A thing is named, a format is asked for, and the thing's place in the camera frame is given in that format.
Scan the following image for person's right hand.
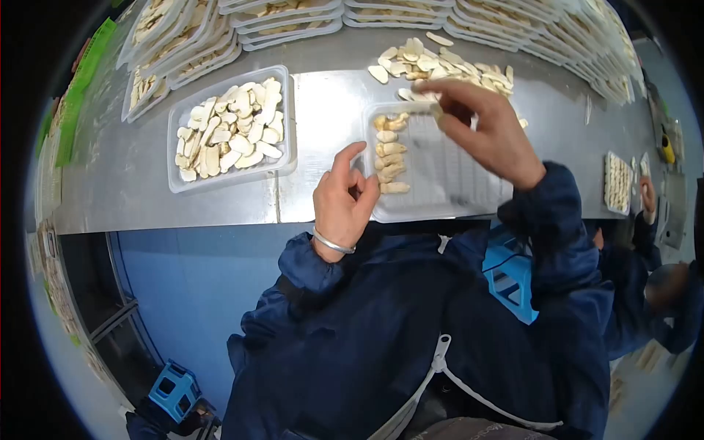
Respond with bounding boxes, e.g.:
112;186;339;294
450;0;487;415
414;78;547;192

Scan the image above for person's left hand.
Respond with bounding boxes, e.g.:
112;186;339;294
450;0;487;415
312;141;382;249

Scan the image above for person's left thumb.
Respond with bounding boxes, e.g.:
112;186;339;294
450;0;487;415
357;174;382;218

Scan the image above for person's right fingers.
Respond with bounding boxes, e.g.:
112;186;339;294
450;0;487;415
414;78;487;145

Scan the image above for person's left index finger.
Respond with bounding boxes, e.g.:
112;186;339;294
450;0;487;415
327;141;367;182

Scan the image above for person's left fingers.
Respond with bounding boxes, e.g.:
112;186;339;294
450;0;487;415
345;168;366;200

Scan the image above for row of mushroom slices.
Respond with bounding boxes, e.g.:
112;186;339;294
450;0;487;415
373;112;411;195

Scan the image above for loose pile of mushroom slices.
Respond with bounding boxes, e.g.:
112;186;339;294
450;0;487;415
367;31;529;130

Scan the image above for clear plastic tray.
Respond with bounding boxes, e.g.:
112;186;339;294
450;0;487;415
362;101;516;224

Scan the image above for deep clear plastic tub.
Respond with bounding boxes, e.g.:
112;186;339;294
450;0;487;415
166;65;298;194

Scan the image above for heap of slices in tub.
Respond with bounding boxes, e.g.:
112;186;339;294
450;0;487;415
175;77;286;183

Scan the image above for person's body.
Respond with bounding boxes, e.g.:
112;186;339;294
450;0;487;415
220;220;614;440

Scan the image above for blue plastic stool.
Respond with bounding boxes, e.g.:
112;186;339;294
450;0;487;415
482;227;540;325
147;360;202;425

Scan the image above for filled tray of slices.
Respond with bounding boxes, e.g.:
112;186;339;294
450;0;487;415
603;151;634;216

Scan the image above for stacks of filled clear trays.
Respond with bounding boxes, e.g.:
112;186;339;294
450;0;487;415
117;0;645;123

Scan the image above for green plastic crate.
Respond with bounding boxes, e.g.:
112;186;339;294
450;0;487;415
54;17;118;168

